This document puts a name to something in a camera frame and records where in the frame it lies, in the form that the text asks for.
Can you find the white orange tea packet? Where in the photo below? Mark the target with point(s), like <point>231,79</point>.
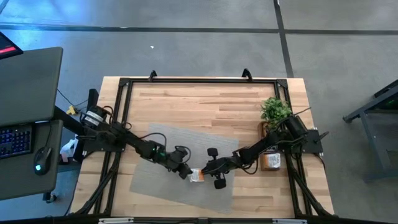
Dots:
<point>272,160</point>
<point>196,175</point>

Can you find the green potted plant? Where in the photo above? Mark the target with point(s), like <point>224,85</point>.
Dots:
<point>275,109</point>

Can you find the wooden compartment tea box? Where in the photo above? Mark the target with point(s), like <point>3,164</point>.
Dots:
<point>262,130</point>

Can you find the grey woven placemat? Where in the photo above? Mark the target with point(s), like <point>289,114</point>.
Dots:
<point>199,140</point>

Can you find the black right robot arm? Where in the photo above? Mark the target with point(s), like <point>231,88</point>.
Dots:
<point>264,143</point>

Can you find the white metal bracket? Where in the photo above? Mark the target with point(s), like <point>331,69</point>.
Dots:
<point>289,221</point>
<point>115,221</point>

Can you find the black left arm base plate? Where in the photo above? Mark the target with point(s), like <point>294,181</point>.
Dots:
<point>93,147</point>

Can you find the black metal table frame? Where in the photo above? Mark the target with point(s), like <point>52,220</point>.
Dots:
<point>202,80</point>

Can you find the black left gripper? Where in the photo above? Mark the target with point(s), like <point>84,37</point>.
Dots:
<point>177,157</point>

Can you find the grey keyboard desk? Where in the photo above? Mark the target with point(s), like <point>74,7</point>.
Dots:
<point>18,183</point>

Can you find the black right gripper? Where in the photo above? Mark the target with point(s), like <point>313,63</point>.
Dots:
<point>222,165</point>

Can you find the dark computer monitor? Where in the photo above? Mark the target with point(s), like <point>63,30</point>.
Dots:
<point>7,48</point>

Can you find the black frame clamp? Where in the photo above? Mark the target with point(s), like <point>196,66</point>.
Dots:
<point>152,74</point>
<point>247,74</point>

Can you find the black desk foot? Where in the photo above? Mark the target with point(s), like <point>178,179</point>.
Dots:
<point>51,198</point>

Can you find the dark metal side table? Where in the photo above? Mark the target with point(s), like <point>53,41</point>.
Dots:
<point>373,104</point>

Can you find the black computer mouse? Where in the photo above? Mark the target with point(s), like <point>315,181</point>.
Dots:
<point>42,160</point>

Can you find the yellow power plug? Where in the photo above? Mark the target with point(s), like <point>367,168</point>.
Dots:
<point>72,109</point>

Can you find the black upright post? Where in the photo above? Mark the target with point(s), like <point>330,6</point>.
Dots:
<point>92,96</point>

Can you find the backlit black keyboard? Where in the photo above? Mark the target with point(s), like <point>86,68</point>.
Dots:
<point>15,141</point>

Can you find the white plastic object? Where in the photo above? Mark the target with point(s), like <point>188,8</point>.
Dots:
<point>66,151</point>

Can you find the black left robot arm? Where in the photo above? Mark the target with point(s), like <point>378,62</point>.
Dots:
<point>124,137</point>

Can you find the black desk leg bar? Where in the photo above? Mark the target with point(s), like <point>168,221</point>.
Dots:
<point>68,119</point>

